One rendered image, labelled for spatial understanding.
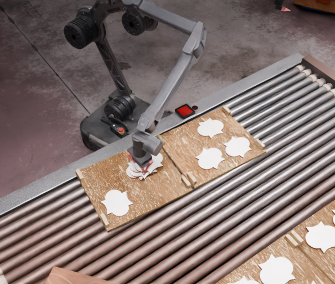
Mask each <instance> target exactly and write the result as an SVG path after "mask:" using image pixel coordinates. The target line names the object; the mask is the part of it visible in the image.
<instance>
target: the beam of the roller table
mask: <svg viewBox="0 0 335 284"><path fill-rule="evenodd" d="M303 57H304V56H302V55H301V54H299V53H298V52H296V53H295V54H293V55H290V56H288V57H286V58H284V59H282V60H280V61H278V62H276V63H274V64H272V65H270V66H268V67H266V68H264V69H262V70H260V71H257V72H255V73H253V74H251V75H249V76H247V77H245V78H243V79H241V80H239V81H237V82H235V83H233V84H232V85H229V86H227V87H225V88H223V89H221V90H219V91H217V92H215V93H213V94H211V95H209V96H207V97H205V98H203V99H201V100H199V101H197V102H195V103H193V104H190V105H189V106H190V107H191V108H192V106H194V105H196V106H197V107H198V109H197V110H194V111H195V114H194V115H192V116H190V117H188V118H186V119H182V118H181V117H180V116H179V115H178V114H177V113H176V112H174V113H172V114H170V115H168V116H166V117H164V118H162V119H160V121H159V125H158V126H157V128H156V129H155V131H154V132H152V133H151V135H154V136H155V137H156V136H157V135H158V134H160V135H161V134H163V133H165V132H168V131H170V130H173V129H174V128H176V127H179V126H181V125H184V124H186V123H188V122H190V121H192V120H194V119H196V118H198V117H200V116H202V115H204V114H205V113H207V112H209V111H211V110H213V109H215V108H217V107H219V106H221V105H223V104H225V103H227V102H229V101H231V100H233V99H234V98H236V97H238V96H240V95H242V94H244V93H246V92H248V91H250V90H252V89H254V88H256V87H258V86H260V85H262V84H264V83H266V82H268V81H270V80H272V79H274V78H276V77H278V76H280V75H282V74H284V73H286V72H288V71H290V70H291V69H293V68H294V67H296V66H298V65H301V61H302V58H303ZM132 134H133V133H132ZM132 134H130V135H128V136H125V137H123V138H121V139H119V140H117V141H115V142H113V143H111V144H109V145H107V146H105V147H103V148H101V149H99V150H97V151H95V152H93V153H91V154H89V155H87V156H85V157H83V158H81V159H79V160H77V161H75V162H73V163H71V164H69V165H67V166H65V167H63V168H60V169H58V170H56V171H54V172H52V173H50V174H48V175H46V176H44V177H42V178H40V179H38V180H36V181H34V182H32V183H30V184H28V185H26V186H24V187H22V188H20V189H18V190H16V191H14V192H12V193H10V194H8V195H6V196H4V197H2V198H0V218H2V217H3V216H5V215H7V214H9V213H11V212H13V211H15V210H17V209H19V208H21V207H23V206H25V205H27V204H29V203H31V202H33V201H35V200H36V199H39V198H41V197H43V196H45V195H46V194H49V193H51V192H53V191H54V190H57V189H59V188H60V187H62V186H64V185H66V184H68V183H70V182H72V181H74V180H76V179H77V176H76V174H75V171H76V170H77V169H79V170H81V169H83V168H85V167H88V166H90V165H92V164H95V163H97V162H100V161H102V160H104V159H107V158H109V157H111V156H114V155H116V154H118V153H121V152H124V151H125V150H127V149H128V148H130V147H132Z"/></svg>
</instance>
